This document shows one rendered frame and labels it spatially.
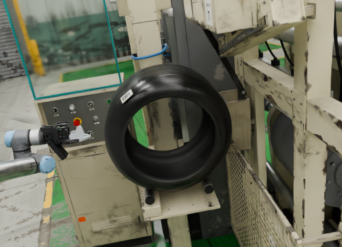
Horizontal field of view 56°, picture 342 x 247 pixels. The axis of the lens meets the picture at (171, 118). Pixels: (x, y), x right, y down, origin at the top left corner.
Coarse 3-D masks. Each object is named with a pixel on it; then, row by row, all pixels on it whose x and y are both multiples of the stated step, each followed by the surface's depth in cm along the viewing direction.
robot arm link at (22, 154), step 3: (30, 147) 145; (21, 150) 141; (24, 150) 142; (27, 150) 143; (30, 150) 145; (15, 153) 141; (18, 153) 141; (21, 153) 141; (24, 153) 142; (27, 153) 142; (30, 153) 142; (15, 156) 142; (18, 156) 142; (21, 156) 141; (24, 156) 141; (27, 156) 140
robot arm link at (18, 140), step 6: (6, 132) 141; (12, 132) 141; (18, 132) 141; (24, 132) 141; (6, 138) 140; (12, 138) 140; (18, 138) 140; (24, 138) 140; (6, 144) 140; (12, 144) 140; (18, 144) 140; (24, 144) 141; (30, 144) 142; (18, 150) 141
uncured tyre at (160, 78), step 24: (144, 72) 142; (168, 72) 134; (192, 72) 144; (120, 96) 135; (144, 96) 131; (168, 96) 131; (192, 96) 133; (216, 96) 137; (120, 120) 133; (216, 120) 138; (120, 144) 137; (192, 144) 172; (216, 144) 142; (120, 168) 143; (144, 168) 166; (168, 168) 171; (192, 168) 164; (216, 168) 150
